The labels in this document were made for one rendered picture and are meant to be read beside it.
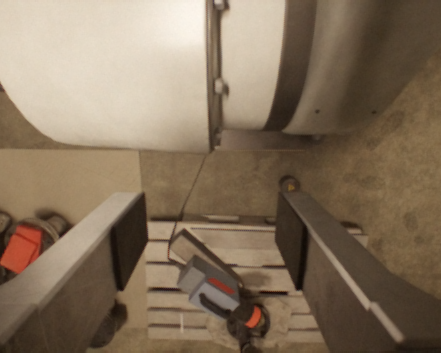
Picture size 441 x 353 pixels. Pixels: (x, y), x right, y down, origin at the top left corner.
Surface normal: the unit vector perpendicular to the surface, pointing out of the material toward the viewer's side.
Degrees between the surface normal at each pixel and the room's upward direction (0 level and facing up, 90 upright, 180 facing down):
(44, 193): 0
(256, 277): 0
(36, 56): 17
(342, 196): 0
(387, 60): 48
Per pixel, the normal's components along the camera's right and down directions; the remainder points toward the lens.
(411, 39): 0.00, 0.90
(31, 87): -0.06, 0.69
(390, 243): 0.01, 0.26
